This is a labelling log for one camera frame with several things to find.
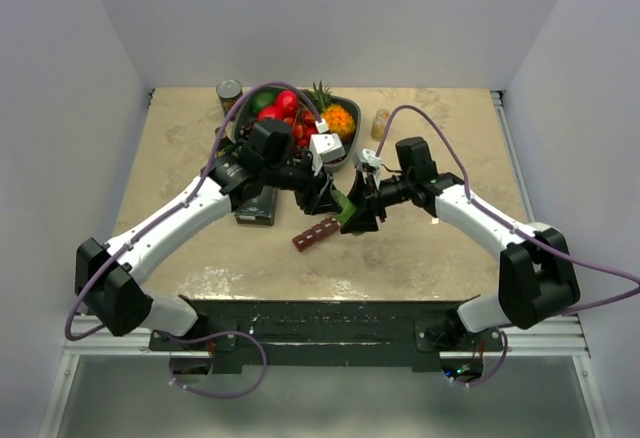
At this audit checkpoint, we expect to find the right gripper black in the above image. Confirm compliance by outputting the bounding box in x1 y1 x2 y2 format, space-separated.
340 168 414 233

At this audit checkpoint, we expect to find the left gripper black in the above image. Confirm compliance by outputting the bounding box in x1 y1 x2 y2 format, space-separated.
264 151 343 217

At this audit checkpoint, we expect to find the green pill bottle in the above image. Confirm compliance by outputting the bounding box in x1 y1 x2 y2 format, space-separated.
331 189 356 234

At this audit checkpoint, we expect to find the red weekly pill organizer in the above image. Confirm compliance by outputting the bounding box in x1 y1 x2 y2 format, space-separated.
291 216 340 253

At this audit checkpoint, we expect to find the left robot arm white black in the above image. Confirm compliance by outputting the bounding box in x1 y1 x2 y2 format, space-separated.
74 120 345 350

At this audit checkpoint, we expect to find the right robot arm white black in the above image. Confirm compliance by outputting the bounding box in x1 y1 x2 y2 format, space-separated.
341 137 580 351

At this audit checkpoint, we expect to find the razor box black green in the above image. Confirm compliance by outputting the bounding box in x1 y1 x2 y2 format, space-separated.
234 186 278 226

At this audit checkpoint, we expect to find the clear glass jar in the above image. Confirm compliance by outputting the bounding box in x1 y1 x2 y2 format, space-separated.
371 109 390 142

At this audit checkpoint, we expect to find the red apple lower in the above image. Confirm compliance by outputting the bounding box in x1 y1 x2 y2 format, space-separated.
257 105 284 121

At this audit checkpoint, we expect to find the red apple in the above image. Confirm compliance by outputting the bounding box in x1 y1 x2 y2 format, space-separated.
257 105 284 121
274 90 299 118

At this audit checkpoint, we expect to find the pineapple top green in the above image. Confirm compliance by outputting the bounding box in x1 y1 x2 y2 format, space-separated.
303 81 332 114

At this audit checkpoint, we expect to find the purple grape bunch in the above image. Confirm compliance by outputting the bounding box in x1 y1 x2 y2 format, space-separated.
238 122 255 141

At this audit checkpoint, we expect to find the red apple upper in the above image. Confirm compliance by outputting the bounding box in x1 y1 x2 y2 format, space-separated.
274 90 299 118

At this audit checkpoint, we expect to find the grey fruit tray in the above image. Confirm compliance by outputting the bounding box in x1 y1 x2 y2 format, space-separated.
231 82 361 172

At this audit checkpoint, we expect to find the green lime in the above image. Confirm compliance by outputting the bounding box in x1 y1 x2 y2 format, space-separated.
251 90 277 115

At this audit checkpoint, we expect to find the tin can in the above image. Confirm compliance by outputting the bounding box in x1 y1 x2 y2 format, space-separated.
216 79 243 114

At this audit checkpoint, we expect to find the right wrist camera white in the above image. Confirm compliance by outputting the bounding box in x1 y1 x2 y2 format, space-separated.
354 148 381 176

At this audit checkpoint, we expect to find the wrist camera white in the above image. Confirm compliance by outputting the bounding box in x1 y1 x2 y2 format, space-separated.
354 148 381 176
309 118 346 176

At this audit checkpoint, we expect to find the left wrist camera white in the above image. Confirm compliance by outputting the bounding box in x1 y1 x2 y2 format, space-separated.
309 118 346 176

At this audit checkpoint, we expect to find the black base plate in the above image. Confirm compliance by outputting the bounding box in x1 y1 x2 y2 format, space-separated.
87 299 556 375

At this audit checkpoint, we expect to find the aluminium rail frame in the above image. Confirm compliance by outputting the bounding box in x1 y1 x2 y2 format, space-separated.
62 88 594 359

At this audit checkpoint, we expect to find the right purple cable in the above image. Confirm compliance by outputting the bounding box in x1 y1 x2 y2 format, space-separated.
374 104 640 389

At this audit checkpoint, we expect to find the purple cable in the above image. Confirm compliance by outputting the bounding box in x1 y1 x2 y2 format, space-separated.
374 104 640 389
65 81 331 400

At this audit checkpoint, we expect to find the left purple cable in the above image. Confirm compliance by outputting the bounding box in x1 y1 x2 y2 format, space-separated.
65 81 331 400

